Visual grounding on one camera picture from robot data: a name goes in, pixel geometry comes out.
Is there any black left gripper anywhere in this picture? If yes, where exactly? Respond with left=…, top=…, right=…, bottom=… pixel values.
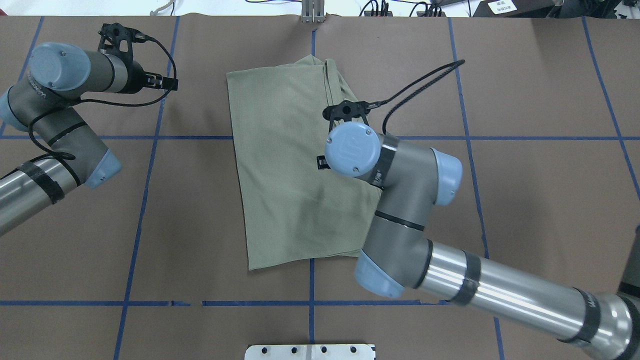
left=141, top=71, right=179, bottom=91

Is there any olive green long-sleeve shirt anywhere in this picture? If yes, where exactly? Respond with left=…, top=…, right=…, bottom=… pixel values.
left=226, top=55, right=381, bottom=271

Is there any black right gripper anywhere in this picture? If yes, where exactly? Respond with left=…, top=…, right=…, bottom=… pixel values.
left=317, top=155, right=330, bottom=170

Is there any aluminium frame post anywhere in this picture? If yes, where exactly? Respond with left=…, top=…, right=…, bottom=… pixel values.
left=301, top=0, right=326, bottom=24

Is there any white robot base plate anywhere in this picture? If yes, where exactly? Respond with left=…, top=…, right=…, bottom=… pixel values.
left=244, top=343, right=377, bottom=360

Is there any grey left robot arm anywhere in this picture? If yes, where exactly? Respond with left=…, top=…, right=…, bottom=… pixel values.
left=1, top=42, right=178, bottom=235

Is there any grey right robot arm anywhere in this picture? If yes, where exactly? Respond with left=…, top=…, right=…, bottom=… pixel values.
left=318, top=121, right=640, bottom=360

